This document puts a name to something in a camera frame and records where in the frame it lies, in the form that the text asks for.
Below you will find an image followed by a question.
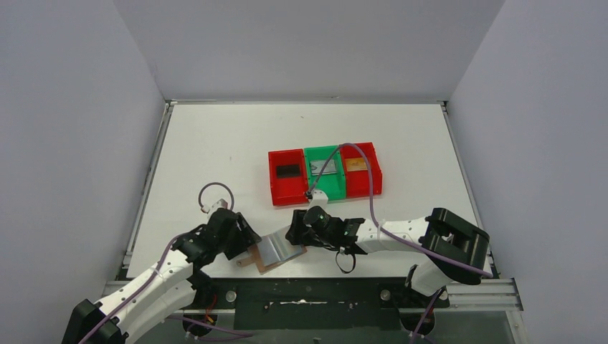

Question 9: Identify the left red bin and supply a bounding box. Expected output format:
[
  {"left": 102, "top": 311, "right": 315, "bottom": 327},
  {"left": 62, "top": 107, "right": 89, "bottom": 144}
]
[{"left": 268, "top": 148, "right": 308, "bottom": 206}]

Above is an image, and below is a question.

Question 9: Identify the aluminium frame rail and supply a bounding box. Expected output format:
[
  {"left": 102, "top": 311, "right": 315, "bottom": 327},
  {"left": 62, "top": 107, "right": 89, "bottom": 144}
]
[{"left": 101, "top": 279, "right": 523, "bottom": 315}]

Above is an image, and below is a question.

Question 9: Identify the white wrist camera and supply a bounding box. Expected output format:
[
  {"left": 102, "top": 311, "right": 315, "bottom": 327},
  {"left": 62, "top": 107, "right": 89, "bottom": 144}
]
[
  {"left": 204, "top": 199, "right": 229, "bottom": 216},
  {"left": 306, "top": 189, "right": 329, "bottom": 209}
]

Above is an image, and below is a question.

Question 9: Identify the black card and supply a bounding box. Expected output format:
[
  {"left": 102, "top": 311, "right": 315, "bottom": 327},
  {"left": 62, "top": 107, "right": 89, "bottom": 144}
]
[{"left": 275, "top": 164, "right": 301, "bottom": 178}]

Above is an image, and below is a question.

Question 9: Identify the red bin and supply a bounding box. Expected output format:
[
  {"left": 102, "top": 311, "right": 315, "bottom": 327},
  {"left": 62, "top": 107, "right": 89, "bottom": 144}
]
[
  {"left": 340, "top": 142, "right": 383, "bottom": 199},
  {"left": 268, "top": 148, "right": 308, "bottom": 206}
]

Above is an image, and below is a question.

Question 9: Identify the silver grey card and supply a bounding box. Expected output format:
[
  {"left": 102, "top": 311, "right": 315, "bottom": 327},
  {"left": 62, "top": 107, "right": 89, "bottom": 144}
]
[{"left": 309, "top": 160, "right": 336, "bottom": 176}]

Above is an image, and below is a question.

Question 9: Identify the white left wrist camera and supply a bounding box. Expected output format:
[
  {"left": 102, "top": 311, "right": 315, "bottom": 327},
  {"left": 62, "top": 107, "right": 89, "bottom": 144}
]
[{"left": 204, "top": 199, "right": 229, "bottom": 216}]

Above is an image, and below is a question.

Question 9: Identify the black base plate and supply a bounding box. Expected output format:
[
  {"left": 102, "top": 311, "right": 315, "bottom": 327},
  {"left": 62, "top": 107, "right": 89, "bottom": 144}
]
[{"left": 184, "top": 277, "right": 431, "bottom": 330}]

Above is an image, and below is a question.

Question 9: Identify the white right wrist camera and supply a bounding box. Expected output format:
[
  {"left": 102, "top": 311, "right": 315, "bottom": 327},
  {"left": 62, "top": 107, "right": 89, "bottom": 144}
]
[{"left": 306, "top": 189, "right": 329, "bottom": 209}]

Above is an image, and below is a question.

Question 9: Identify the orange gold card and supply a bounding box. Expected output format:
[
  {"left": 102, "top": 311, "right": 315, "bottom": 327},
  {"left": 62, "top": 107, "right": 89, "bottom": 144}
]
[{"left": 344, "top": 158, "right": 368, "bottom": 173}]

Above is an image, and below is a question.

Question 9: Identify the green middle bin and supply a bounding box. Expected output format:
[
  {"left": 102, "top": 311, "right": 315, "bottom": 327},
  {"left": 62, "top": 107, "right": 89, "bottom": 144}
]
[{"left": 303, "top": 145, "right": 346, "bottom": 201}]

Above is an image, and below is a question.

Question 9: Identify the brown leather card holder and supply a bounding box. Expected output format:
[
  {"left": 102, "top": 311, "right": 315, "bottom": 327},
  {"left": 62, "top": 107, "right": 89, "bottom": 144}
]
[{"left": 236, "top": 227, "right": 307, "bottom": 274}]

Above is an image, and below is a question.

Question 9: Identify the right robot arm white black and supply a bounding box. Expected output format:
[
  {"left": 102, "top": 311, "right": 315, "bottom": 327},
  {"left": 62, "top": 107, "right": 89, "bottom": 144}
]
[{"left": 285, "top": 206, "right": 493, "bottom": 306}]

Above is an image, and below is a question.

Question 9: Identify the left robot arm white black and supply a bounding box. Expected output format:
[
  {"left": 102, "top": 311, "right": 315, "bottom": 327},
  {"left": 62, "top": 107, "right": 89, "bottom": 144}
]
[{"left": 62, "top": 208, "right": 261, "bottom": 343}]

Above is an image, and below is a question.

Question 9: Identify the right red bin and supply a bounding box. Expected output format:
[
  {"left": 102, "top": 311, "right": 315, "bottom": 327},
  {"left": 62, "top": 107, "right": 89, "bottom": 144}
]
[{"left": 340, "top": 142, "right": 383, "bottom": 199}]

